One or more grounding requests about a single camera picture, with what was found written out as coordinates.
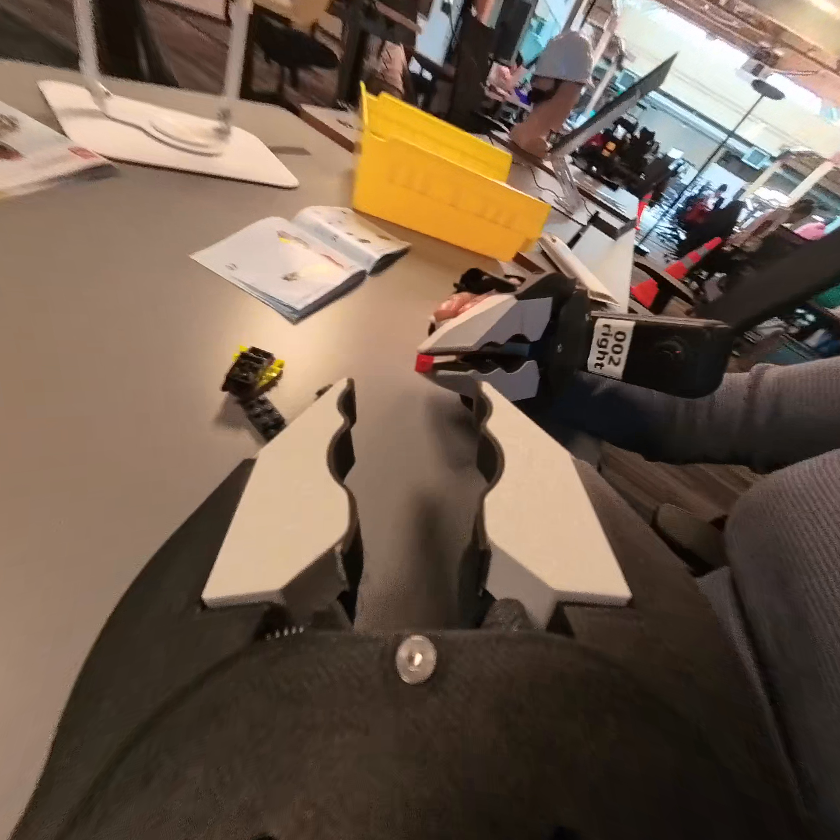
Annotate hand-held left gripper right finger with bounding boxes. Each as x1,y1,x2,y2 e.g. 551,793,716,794
458,382,633,631

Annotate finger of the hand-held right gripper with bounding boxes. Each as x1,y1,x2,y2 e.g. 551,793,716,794
415,293,559,361
427,357,546,403

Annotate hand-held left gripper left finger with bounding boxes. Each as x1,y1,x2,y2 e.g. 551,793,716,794
201,377,363,624

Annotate black studded toy plate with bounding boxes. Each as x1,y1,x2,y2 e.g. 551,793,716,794
239,394,288,442

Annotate red yellow black brick assembly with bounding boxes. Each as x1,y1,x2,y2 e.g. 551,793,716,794
220,345,287,395

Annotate person's right hand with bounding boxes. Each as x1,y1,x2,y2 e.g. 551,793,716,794
438,293,506,317

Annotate yellow plastic bin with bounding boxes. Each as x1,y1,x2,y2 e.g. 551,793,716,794
351,82,553,263

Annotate open instruction booklet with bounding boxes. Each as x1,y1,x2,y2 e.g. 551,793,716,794
189,205,413,324

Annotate person's grey sweater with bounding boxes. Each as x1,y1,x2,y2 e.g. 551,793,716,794
696,449,840,840

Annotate wooden book stand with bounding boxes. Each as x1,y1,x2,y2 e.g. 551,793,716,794
37,0,300,190

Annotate closed instruction booklet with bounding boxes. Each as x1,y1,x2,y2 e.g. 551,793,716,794
0,98,120,199

